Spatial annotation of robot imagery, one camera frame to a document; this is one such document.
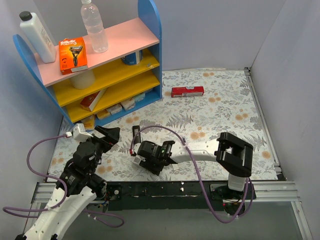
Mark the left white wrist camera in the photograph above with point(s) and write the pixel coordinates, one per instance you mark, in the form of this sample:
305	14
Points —
79	133

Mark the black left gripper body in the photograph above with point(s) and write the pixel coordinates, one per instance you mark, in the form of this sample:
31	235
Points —
100	137

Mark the white snack packet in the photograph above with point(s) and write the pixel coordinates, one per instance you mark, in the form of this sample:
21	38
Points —
115	109
128	103

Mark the green sponge pack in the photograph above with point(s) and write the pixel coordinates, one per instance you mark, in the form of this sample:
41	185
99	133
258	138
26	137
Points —
139	97

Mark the clear plastic water bottle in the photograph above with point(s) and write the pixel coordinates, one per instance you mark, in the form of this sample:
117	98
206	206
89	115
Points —
94	26

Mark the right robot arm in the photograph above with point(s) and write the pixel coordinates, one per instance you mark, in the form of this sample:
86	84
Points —
232	153

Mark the blue white can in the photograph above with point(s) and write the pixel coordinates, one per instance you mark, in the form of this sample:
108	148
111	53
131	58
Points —
133	59

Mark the yellow snack packet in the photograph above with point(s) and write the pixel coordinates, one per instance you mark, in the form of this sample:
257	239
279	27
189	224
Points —
89	123

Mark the orange razor box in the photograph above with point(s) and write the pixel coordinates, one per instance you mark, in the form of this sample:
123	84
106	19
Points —
72	55

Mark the blue pink yellow shelf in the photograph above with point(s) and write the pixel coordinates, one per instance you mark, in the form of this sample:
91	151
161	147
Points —
121	81

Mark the white cylindrical container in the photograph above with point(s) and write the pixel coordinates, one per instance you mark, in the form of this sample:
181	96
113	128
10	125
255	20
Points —
83	81

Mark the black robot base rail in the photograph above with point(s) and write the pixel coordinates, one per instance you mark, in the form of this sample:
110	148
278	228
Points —
173	195

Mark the floral table mat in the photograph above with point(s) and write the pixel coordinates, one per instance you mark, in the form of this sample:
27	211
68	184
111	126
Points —
227	105

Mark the red white book box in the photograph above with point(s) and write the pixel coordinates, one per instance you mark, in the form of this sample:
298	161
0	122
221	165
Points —
89	102

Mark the red toothpaste box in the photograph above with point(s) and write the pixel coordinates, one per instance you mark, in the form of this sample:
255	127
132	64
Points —
177	92

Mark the white bottle black cap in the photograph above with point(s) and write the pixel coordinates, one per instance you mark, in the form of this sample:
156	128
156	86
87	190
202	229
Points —
37	35

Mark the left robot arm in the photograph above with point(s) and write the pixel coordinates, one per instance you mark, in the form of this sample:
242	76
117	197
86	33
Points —
77	186

